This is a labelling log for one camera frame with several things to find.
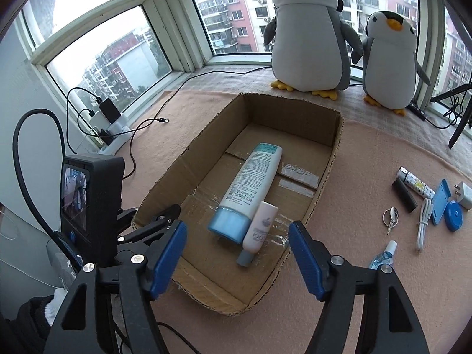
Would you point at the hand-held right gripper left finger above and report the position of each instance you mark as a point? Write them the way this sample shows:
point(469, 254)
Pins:
point(167, 261)

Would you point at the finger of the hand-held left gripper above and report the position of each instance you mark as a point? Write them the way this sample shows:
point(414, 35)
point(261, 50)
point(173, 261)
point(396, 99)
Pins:
point(155, 222)
point(136, 241)

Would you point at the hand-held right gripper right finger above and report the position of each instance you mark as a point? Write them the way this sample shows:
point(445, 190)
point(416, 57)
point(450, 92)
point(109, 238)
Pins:
point(306, 261)

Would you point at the brown cardboard box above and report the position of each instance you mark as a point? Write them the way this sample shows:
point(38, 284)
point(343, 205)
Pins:
point(228, 284)

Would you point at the blue plastic phone stand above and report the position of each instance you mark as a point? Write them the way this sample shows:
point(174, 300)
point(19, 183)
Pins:
point(440, 202)

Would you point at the person's left forearm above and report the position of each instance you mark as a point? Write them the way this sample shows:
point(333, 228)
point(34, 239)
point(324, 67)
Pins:
point(25, 320)

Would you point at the small pink tube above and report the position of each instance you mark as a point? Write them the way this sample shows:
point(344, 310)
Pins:
point(260, 228)

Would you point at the white power strip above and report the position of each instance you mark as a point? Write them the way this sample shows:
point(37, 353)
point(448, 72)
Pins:
point(118, 134)

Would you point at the clear blue spray bottle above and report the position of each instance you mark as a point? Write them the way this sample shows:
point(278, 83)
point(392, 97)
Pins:
point(383, 256)

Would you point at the black power adapter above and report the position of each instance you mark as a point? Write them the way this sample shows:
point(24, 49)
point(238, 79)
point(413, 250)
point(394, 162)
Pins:
point(110, 108)

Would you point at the white tube with blue cap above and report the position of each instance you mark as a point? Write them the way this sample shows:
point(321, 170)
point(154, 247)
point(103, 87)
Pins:
point(250, 180)

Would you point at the black rectangular stick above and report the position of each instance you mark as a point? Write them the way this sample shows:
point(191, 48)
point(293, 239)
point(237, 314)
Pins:
point(405, 196)

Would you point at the white patterned lighter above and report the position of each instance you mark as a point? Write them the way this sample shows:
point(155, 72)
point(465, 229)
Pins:
point(418, 186)

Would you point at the pink fleece blanket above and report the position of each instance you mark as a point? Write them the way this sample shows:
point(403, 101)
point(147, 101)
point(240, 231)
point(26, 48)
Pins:
point(387, 147)

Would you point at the blue round tape measure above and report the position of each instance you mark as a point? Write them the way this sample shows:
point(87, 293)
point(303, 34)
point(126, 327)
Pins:
point(453, 217)

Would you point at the grey woven blanket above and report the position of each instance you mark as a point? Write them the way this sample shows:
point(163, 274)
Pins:
point(228, 79)

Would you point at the white charger plug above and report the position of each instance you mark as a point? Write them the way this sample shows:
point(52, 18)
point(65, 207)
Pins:
point(464, 195)

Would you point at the black control box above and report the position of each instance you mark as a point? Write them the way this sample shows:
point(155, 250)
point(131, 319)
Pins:
point(416, 111)

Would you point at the black tripod legs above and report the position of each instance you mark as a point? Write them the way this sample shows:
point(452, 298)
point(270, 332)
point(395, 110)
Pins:
point(459, 129)

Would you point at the small penguin plush toy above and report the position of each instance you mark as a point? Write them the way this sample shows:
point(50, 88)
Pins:
point(391, 62)

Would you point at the large penguin plush toy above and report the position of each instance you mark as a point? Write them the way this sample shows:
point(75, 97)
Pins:
point(306, 37)

